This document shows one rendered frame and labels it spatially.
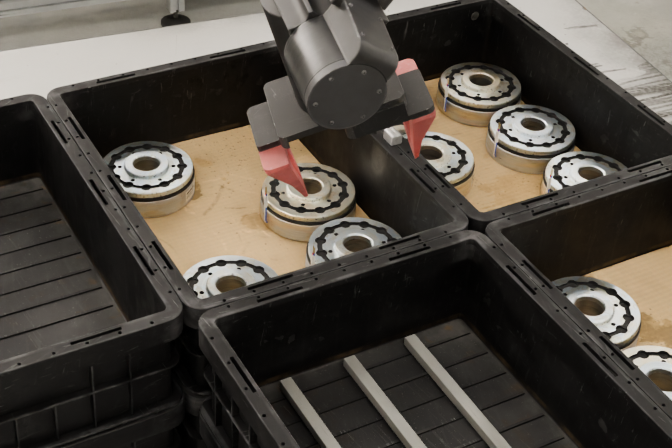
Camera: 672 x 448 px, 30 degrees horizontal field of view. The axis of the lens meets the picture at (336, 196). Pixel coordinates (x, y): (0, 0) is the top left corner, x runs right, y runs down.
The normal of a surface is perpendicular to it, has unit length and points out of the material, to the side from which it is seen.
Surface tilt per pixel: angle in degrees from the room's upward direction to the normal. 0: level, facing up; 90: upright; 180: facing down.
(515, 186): 0
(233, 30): 0
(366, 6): 34
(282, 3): 21
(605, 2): 0
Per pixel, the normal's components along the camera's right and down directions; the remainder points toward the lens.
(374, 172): -0.87, 0.25
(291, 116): -0.23, -0.63
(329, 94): 0.30, 0.69
